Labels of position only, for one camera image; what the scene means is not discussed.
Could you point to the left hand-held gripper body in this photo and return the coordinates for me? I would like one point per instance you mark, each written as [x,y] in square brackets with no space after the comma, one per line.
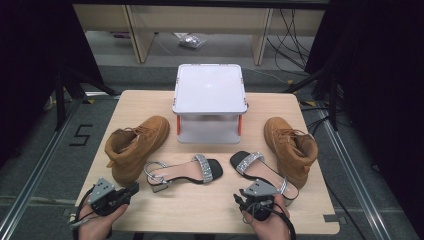
[103,196]

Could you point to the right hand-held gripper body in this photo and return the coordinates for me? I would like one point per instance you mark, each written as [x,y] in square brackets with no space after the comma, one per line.
[261,203]

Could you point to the tan lace-up boot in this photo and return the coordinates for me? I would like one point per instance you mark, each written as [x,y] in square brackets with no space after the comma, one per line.
[136,150]
[290,150]

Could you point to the white two-tier shoe rack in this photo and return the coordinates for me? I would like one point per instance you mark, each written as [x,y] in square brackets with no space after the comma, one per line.
[210,90]

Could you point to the person's right hand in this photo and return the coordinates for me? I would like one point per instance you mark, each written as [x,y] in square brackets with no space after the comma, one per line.
[271,228]

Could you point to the person's left hand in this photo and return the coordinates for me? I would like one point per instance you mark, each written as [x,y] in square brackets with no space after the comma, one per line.
[96,226]

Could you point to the black metal stand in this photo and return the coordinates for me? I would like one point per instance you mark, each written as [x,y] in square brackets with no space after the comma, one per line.
[60,103]
[333,106]

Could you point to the black curtain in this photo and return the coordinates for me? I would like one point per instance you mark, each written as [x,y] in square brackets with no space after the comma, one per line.
[30,66]
[383,83]

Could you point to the clear plastic bag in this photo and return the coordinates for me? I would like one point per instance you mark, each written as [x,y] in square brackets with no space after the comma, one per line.
[192,41]

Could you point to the beige wooden desk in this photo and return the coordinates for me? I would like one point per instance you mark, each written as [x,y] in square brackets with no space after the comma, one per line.
[200,16]

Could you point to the aluminium floor rail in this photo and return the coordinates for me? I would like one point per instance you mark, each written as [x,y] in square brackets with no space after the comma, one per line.
[36,170]
[356,180]

